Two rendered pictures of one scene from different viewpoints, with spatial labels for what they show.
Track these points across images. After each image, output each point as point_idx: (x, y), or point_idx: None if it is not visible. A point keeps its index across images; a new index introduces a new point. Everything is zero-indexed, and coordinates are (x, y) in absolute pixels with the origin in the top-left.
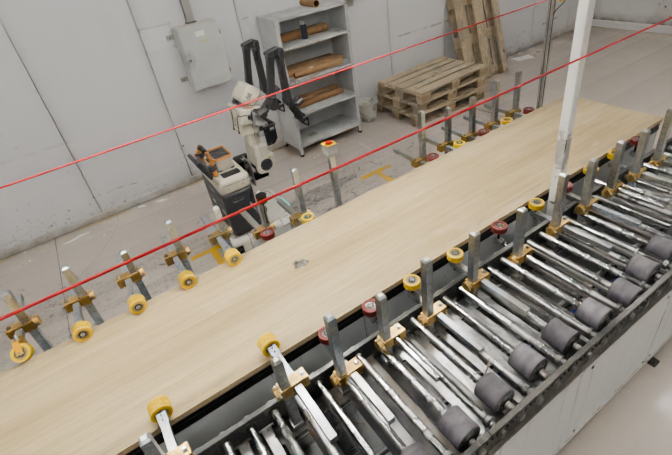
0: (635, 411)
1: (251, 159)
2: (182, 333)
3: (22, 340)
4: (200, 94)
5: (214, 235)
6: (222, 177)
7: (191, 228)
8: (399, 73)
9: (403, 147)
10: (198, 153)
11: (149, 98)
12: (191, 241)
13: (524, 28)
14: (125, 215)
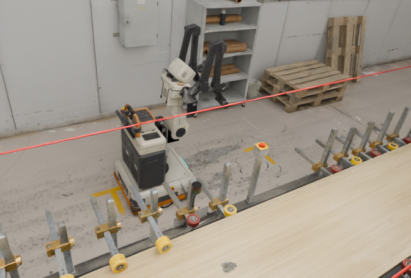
0: None
1: (167, 124)
2: None
3: None
4: (125, 49)
5: (145, 214)
6: (144, 139)
7: (94, 164)
8: (281, 66)
9: (278, 129)
10: (125, 110)
11: (82, 43)
12: (93, 177)
13: (375, 51)
14: (36, 137)
